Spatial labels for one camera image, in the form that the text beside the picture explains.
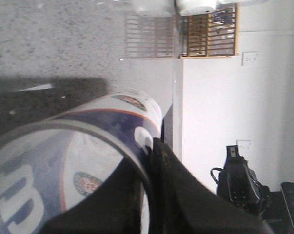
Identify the lower white wall socket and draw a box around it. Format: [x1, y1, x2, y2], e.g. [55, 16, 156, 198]
[236, 140, 252, 157]

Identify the black own left gripper finger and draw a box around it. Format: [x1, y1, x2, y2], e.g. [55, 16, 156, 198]
[41, 138, 272, 234]

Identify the white wall socket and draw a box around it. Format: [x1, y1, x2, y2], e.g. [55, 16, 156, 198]
[241, 52, 259, 67]
[236, 140, 252, 157]

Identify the wooden slatted crate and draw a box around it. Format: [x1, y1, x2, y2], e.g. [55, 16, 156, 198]
[180, 3, 239, 58]

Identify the clear plastic tennis ball can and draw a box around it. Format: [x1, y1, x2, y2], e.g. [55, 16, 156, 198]
[0, 89, 162, 234]

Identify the upper white wall socket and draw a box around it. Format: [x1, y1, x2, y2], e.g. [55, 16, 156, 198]
[241, 52, 259, 67]

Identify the black robot gripper in background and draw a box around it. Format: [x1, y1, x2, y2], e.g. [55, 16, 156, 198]
[210, 145, 271, 219]

